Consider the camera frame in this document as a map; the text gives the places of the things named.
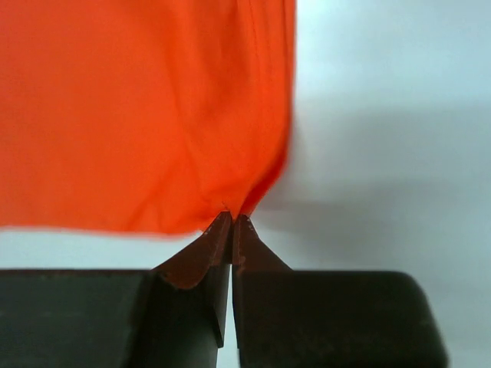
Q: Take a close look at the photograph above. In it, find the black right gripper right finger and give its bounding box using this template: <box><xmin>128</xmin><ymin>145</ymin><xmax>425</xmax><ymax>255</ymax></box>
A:
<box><xmin>232</xmin><ymin>215</ymin><xmax>449</xmax><ymax>368</ymax></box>

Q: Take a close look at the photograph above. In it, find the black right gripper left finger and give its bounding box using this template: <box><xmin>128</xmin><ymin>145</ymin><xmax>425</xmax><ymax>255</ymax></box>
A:
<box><xmin>1</xmin><ymin>212</ymin><xmax>232</xmax><ymax>367</ymax></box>

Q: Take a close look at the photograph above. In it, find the orange t-shirt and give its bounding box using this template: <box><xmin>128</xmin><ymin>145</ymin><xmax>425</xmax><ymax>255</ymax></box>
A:
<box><xmin>1</xmin><ymin>1</ymin><xmax>296</xmax><ymax>235</ymax></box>

